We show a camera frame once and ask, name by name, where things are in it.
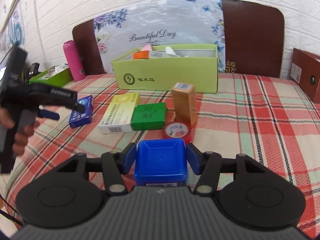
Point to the small dark blue box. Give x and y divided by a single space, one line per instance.
78 119

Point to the brown wooden headboard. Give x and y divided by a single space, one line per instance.
254 39

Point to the light green cardboard box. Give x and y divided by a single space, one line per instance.
195 64

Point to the brown shoe box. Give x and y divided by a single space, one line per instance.
305 71

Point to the green tray of items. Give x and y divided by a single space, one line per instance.
58 76

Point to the orange small box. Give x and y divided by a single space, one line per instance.
141 55

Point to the person left hand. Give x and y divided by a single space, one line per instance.
21 139

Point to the green flat box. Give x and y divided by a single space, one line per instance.
149 117

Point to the white yellow medicine box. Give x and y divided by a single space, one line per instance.
118 116

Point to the red round tape tin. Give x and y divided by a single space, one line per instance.
177 130

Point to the pink thermos bottle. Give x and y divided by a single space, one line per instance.
73 60

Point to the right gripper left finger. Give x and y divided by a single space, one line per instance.
127 158

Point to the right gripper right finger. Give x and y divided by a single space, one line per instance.
195 158

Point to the blue plastic container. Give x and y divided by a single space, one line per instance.
162 161

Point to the white glove pink cuff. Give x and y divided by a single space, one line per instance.
147 47

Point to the white cotton glove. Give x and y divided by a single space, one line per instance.
170 52

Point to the floral Beautiful Day pillow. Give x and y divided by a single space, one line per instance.
160 22

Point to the gold tall box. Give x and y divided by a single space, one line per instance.
184 99

